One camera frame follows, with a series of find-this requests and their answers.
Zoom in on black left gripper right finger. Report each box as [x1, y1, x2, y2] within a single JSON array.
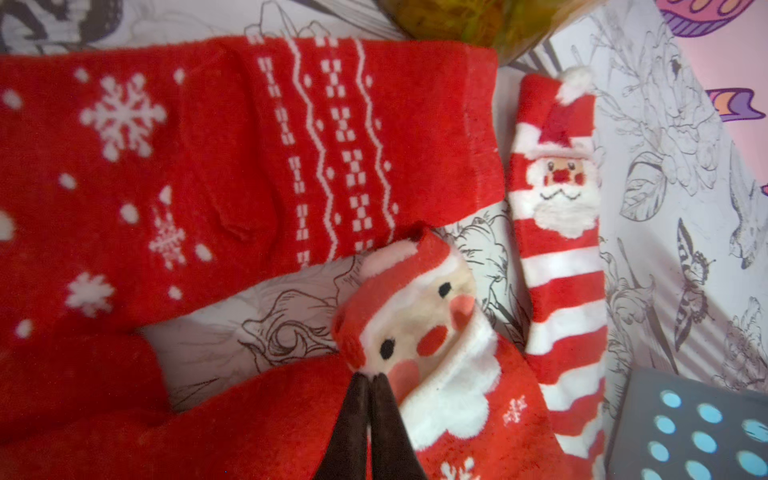
[[369, 374, 427, 480]]

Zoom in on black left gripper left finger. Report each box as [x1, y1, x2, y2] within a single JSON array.
[[313, 373, 370, 480]]

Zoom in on red santa snowflake sock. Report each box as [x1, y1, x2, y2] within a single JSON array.
[[1, 232, 573, 479]]

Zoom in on light blue plastic basket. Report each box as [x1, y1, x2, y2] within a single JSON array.
[[606, 368, 767, 479]]

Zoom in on red white striped santa sock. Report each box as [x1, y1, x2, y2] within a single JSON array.
[[508, 67, 608, 479]]

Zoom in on red snowflake patterned sock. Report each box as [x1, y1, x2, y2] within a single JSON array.
[[0, 35, 507, 445]]

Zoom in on glass vase with plant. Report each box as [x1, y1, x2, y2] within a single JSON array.
[[376, 0, 602, 62]]

